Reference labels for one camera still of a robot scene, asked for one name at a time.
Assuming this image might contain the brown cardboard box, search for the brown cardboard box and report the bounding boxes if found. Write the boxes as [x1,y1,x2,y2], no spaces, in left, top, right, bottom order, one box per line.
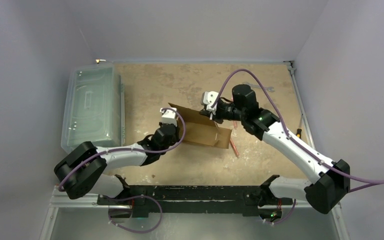
[169,103,232,149]

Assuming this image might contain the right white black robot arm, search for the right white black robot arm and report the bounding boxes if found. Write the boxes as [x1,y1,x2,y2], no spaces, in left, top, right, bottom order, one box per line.
[200,84,351,214]

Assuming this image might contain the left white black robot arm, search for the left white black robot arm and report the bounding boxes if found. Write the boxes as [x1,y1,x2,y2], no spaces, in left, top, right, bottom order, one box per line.
[54,123,181,205]

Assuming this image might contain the yellow black screwdriver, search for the yellow black screwdriver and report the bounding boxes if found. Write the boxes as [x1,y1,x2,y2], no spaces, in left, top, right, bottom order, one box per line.
[295,114,304,139]

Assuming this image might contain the clear plastic storage bin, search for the clear plastic storage bin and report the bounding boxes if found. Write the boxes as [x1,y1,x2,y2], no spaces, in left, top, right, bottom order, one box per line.
[61,62,125,154]

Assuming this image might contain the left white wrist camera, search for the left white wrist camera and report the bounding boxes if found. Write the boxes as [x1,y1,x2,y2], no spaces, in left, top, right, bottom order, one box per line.
[160,107,178,126]

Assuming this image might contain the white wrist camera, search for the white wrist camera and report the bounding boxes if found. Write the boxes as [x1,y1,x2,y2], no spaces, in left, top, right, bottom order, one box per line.
[200,91,219,117]
[160,107,178,126]

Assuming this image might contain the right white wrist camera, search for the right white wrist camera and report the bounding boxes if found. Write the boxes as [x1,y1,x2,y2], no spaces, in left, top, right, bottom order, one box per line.
[200,91,219,117]

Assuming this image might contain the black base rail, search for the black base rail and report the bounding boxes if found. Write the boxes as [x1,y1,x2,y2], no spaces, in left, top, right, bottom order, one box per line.
[97,185,293,218]

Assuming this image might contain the aluminium frame rail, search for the aluminium frame rail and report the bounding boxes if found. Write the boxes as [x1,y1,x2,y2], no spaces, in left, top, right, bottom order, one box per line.
[39,185,350,240]

